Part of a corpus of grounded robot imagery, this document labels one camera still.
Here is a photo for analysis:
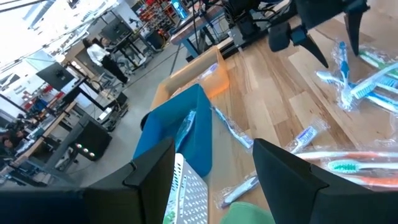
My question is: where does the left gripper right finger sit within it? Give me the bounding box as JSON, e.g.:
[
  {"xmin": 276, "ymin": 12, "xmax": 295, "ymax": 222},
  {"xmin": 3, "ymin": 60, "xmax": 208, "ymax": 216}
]
[{"xmin": 252, "ymin": 138, "xmax": 358, "ymax": 224}]

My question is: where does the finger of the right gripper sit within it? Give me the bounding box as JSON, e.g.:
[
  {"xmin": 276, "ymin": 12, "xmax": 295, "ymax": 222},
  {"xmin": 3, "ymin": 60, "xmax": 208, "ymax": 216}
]
[
  {"xmin": 344, "ymin": 11, "xmax": 363, "ymax": 57},
  {"xmin": 299, "ymin": 30, "xmax": 330, "ymax": 69}
]

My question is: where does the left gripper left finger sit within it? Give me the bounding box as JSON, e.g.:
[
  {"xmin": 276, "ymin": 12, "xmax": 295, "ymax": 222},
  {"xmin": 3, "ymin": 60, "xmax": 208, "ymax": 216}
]
[{"xmin": 82, "ymin": 138, "xmax": 176, "ymax": 224}]

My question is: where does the purple white toothbrush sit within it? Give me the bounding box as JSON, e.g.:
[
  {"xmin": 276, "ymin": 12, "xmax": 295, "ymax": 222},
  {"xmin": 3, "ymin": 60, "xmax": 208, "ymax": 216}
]
[
  {"xmin": 198, "ymin": 62, "xmax": 220, "ymax": 80},
  {"xmin": 212, "ymin": 105, "xmax": 255, "ymax": 149},
  {"xmin": 217, "ymin": 119, "xmax": 329, "ymax": 208}
]

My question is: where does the green white wrapped toothbrush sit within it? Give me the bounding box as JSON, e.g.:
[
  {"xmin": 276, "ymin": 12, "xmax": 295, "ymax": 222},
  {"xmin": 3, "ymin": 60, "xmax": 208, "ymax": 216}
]
[
  {"xmin": 349, "ymin": 62, "xmax": 398, "ymax": 100},
  {"xmin": 326, "ymin": 159, "xmax": 398, "ymax": 174},
  {"xmin": 359, "ymin": 51, "xmax": 398, "ymax": 78}
]

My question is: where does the white perforated basket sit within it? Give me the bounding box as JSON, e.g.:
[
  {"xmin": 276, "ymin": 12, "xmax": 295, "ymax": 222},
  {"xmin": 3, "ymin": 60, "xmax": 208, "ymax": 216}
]
[{"xmin": 163, "ymin": 152, "xmax": 209, "ymax": 224}]

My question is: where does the green cloth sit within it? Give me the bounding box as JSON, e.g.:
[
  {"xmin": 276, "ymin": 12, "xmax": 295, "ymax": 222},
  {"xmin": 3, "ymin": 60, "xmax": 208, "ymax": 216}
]
[{"xmin": 220, "ymin": 201, "xmax": 276, "ymax": 224}]

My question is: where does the black box with lights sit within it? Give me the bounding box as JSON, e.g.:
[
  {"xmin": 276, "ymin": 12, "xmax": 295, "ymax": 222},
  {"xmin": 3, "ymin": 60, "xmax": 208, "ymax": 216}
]
[{"xmin": 73, "ymin": 119, "xmax": 113, "ymax": 161}]

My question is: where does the blue plastic bin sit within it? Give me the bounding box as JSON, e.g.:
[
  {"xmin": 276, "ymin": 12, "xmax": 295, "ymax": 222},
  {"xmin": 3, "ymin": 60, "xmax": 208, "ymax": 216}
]
[{"xmin": 132, "ymin": 83, "xmax": 214, "ymax": 178}]

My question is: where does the green packaged toothbrush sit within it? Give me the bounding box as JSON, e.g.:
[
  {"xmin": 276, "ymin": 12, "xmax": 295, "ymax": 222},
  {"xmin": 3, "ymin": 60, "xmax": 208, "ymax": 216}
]
[{"xmin": 341, "ymin": 175, "xmax": 398, "ymax": 189}]

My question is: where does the orange plastic bin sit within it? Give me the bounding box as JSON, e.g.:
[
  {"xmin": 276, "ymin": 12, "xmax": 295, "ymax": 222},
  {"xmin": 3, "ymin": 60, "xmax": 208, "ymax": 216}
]
[{"xmin": 150, "ymin": 45, "xmax": 230, "ymax": 110}]

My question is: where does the person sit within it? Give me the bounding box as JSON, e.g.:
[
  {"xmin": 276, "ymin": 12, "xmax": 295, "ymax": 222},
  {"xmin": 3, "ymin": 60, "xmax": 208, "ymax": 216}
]
[{"xmin": 82, "ymin": 36, "xmax": 130, "ymax": 85}]

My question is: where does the black monitor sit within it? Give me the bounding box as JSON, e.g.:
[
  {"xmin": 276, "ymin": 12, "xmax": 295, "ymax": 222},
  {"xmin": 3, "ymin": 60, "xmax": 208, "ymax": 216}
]
[{"xmin": 35, "ymin": 62, "xmax": 75, "ymax": 91}]

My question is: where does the blue-grey metal table frame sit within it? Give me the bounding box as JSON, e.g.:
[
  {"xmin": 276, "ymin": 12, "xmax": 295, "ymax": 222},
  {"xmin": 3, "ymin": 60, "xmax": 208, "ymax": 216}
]
[{"xmin": 170, "ymin": 6, "xmax": 225, "ymax": 60}]

